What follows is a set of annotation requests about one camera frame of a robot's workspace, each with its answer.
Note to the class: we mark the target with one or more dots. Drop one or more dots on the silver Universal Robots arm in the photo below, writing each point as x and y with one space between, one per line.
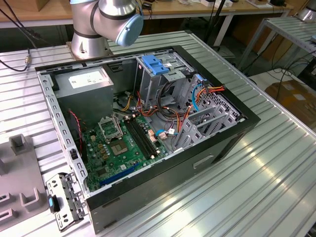
86 42

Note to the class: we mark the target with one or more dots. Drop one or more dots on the grey metal disk bay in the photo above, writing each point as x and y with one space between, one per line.
195 138

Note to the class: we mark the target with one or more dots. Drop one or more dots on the black RAM slot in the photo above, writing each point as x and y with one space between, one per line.
147 138
140 138
144 138
137 138

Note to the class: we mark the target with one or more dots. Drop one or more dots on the grey metal drive cage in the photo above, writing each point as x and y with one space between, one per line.
150 86

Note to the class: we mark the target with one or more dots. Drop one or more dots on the CPU socket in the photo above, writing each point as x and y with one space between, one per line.
119 148

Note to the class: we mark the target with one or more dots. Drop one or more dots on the blue plastic drive latch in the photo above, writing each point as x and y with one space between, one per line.
154 66

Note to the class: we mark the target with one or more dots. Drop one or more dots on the black open PC case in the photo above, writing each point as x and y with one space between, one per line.
172 177

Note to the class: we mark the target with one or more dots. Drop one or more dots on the blue expansion slot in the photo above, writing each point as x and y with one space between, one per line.
118 175

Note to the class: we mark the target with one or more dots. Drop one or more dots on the green motherboard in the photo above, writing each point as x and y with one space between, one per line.
98 163

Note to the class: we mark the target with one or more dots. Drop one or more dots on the grey power supply unit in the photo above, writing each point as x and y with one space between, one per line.
84 103

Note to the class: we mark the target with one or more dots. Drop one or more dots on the black case fan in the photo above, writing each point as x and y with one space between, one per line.
74 130

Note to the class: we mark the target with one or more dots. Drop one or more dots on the black stand pole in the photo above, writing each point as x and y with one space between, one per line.
216 14

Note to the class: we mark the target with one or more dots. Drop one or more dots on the small white box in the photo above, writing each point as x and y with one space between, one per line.
207 3

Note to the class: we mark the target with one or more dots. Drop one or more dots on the large flat cardboard box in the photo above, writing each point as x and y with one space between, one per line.
291 96

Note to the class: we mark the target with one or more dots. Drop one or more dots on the grey parts rack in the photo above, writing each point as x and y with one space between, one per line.
22 172

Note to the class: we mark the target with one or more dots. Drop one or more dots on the small brown cardboard box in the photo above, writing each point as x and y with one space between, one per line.
49 5

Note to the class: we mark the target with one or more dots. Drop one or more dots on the metal slat side table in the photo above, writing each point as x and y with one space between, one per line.
288 28

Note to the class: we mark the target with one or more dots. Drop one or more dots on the metal slot retention bracket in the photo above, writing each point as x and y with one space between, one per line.
74 197

